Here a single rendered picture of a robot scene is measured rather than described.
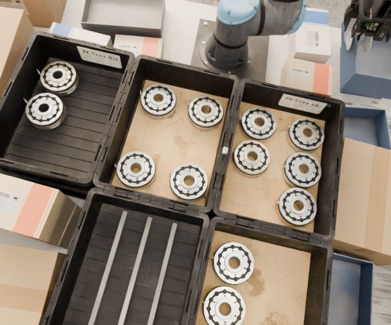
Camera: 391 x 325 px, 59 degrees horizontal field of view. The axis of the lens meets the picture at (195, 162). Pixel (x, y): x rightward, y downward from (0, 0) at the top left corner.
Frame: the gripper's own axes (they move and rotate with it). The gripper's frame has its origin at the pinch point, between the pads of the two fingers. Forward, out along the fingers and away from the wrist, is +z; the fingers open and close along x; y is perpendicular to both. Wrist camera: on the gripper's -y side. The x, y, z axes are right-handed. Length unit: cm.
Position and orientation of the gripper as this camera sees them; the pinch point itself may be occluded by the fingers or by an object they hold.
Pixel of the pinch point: (352, 40)
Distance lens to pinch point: 90.9
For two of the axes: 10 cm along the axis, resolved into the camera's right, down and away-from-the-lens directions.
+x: 9.8, 1.7, -0.9
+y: -1.9, 9.2, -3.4
